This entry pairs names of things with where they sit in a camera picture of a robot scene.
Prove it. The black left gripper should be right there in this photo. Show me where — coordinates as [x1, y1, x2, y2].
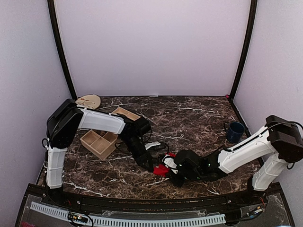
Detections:
[121, 135, 153, 172]

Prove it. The red patterned sock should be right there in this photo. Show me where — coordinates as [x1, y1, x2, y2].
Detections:
[153, 153, 178, 178]

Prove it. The wooden compartment tray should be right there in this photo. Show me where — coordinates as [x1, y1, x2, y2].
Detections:
[78, 108, 129, 160]

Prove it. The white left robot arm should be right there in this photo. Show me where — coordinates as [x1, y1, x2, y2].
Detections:
[45, 99, 154, 206]

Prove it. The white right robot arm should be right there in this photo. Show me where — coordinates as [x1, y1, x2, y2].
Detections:
[171, 115, 303, 205]

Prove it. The dark blue mug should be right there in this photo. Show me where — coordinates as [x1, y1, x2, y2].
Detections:
[223, 122, 245, 143]

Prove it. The small green circuit board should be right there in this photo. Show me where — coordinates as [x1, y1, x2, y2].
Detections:
[68, 212, 89, 223]

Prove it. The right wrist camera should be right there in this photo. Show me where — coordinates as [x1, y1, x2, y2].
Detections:
[174, 150, 201, 174]

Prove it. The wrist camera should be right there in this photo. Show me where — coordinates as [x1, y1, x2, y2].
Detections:
[134, 117, 167, 151]
[174, 150, 201, 174]

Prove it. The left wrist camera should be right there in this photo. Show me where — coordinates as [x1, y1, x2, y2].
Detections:
[134, 117, 167, 151]

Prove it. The white slotted cable duct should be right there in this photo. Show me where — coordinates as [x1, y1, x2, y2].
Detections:
[29, 202, 226, 227]

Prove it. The black front rail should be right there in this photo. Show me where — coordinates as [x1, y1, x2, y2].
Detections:
[23, 182, 282, 213]

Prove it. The left black frame post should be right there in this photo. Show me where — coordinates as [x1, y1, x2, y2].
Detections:
[47, 0, 78, 100]

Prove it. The black frame post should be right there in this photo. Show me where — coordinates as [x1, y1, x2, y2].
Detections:
[47, 0, 78, 100]
[229, 0, 258, 102]

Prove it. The right black frame post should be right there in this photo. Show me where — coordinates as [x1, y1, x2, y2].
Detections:
[229, 0, 258, 102]

